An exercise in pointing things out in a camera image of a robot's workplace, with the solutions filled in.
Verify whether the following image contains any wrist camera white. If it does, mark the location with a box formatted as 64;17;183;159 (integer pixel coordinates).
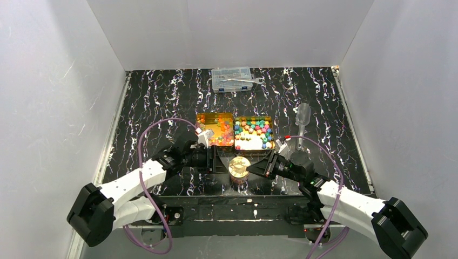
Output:
195;128;214;147
275;136;291;156

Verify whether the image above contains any tin of multicolour star candies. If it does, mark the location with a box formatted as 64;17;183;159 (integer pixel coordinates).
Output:
234;116;275;155

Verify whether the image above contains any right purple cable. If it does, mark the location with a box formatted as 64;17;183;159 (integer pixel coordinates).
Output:
286;135;351;259

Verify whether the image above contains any silver wrench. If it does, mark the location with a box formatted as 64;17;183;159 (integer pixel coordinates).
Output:
219;76;264;84

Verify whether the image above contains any clear glass jar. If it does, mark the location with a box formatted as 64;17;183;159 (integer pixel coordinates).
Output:
230;175;248;185

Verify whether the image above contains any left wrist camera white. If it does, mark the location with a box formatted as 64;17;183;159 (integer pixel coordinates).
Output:
195;128;214;147

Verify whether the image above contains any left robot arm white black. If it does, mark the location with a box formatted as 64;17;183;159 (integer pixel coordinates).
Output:
66;140;228;247

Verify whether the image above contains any purple cable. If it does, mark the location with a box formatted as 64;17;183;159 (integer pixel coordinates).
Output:
286;135;351;259
123;118;199;255

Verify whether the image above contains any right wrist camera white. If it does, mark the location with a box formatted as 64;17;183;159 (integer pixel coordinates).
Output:
275;136;291;156

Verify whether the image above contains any clear plastic parts box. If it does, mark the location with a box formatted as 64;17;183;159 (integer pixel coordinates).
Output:
210;67;253;93

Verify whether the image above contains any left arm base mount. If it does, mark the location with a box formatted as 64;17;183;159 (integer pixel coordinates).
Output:
132;206;184;226

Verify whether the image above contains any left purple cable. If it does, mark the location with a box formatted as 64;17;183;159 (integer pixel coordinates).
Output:
123;118;199;255

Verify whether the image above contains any translucent plastic scoop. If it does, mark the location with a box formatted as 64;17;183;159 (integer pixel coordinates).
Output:
295;103;311;137

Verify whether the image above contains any cream round jar lid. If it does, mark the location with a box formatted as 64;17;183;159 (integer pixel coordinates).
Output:
228;156;251;178

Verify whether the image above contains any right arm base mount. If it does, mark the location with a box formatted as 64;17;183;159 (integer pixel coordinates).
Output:
285;205;326;243

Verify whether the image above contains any tin of orange gummy candies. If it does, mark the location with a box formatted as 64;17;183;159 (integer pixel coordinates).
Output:
196;113;235;149

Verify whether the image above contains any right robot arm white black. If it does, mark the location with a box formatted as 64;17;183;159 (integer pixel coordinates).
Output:
247;151;429;258

